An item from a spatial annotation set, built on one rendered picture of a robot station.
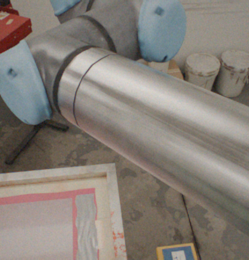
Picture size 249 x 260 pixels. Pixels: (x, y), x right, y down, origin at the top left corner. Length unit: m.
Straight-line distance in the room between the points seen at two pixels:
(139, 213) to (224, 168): 2.06
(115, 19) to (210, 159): 0.20
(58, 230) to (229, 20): 2.44
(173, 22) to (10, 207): 1.01
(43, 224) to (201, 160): 1.01
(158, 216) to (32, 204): 1.20
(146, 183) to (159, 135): 2.16
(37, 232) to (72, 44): 0.94
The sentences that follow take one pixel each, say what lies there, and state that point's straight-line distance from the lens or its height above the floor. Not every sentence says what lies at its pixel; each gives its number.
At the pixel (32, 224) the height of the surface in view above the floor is 0.96.
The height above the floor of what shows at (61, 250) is 0.96.
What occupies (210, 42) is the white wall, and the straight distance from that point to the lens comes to 3.09.
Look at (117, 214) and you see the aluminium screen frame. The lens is 1.11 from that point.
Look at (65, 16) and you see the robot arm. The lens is 0.43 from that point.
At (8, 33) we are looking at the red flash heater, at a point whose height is 1.10.
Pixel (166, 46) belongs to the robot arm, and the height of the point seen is 1.79.
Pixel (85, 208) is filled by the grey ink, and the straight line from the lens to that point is 1.16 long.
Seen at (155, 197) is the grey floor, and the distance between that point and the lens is 2.30.
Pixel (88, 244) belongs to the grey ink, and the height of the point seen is 0.96.
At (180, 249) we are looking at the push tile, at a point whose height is 0.97.
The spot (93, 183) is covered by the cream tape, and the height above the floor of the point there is 0.96.
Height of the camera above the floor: 1.98
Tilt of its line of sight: 48 degrees down
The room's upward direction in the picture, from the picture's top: straight up
